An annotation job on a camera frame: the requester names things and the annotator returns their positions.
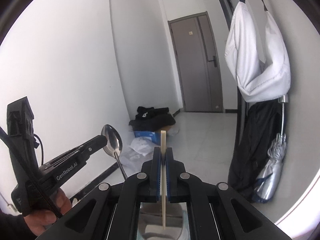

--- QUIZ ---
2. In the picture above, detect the grey utensil holder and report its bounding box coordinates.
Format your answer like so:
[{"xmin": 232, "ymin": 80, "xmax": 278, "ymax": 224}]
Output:
[{"xmin": 138, "ymin": 202, "xmax": 188, "ymax": 240}]

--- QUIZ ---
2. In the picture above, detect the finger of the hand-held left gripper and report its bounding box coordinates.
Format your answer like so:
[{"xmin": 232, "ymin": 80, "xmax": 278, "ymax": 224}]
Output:
[{"xmin": 74, "ymin": 134, "xmax": 109, "ymax": 161}]

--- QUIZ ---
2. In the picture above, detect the silver folded umbrella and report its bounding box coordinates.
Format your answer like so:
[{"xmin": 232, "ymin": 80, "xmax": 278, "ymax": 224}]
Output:
[{"xmin": 252, "ymin": 95, "xmax": 290, "ymax": 204}]

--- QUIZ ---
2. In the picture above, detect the person's left forearm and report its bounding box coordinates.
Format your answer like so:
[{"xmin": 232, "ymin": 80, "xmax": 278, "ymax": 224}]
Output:
[{"xmin": 0, "ymin": 206, "xmax": 38, "ymax": 240}]

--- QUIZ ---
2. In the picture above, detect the grey door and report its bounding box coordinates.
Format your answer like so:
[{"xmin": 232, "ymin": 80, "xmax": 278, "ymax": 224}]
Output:
[{"xmin": 168, "ymin": 11, "xmax": 224, "ymax": 113}]

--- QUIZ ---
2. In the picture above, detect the blue box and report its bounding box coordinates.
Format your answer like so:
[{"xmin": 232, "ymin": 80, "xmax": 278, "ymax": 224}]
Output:
[{"xmin": 133, "ymin": 130, "xmax": 162, "ymax": 145}]

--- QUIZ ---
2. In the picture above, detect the black cloth pile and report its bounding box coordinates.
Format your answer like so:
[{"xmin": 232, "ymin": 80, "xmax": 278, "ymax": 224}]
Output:
[{"xmin": 128, "ymin": 106, "xmax": 177, "ymax": 132}]

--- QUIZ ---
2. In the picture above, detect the metal spoon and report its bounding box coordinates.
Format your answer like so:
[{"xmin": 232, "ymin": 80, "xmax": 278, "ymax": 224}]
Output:
[{"xmin": 101, "ymin": 124, "xmax": 127, "ymax": 180}]

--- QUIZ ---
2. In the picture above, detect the black jacket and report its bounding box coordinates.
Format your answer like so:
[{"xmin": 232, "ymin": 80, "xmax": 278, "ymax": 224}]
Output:
[{"xmin": 227, "ymin": 99, "xmax": 283, "ymax": 201}]

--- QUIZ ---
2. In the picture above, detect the person's left hand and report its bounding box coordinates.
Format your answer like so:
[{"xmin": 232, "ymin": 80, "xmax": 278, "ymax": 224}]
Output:
[{"xmin": 24, "ymin": 188, "xmax": 73, "ymax": 236}]

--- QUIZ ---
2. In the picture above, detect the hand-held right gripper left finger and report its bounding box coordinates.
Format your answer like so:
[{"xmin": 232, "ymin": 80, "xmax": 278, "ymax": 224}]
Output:
[{"xmin": 35, "ymin": 147, "xmax": 161, "ymax": 240}]

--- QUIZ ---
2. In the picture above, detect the cream chopstick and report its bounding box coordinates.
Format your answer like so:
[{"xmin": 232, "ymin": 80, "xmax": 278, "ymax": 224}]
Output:
[{"xmin": 161, "ymin": 130, "xmax": 167, "ymax": 230}]

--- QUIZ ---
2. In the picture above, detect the black cable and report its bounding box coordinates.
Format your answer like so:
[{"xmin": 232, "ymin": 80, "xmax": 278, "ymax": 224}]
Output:
[{"xmin": 0, "ymin": 126, "xmax": 63, "ymax": 218}]

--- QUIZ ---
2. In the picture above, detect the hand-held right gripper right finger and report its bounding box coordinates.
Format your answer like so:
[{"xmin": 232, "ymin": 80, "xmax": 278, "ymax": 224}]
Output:
[{"xmin": 165, "ymin": 147, "xmax": 293, "ymax": 240}]

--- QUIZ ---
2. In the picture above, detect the white bag with dark straps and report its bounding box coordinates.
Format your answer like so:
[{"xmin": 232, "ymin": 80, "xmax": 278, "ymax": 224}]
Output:
[{"xmin": 224, "ymin": 0, "xmax": 292, "ymax": 103}]

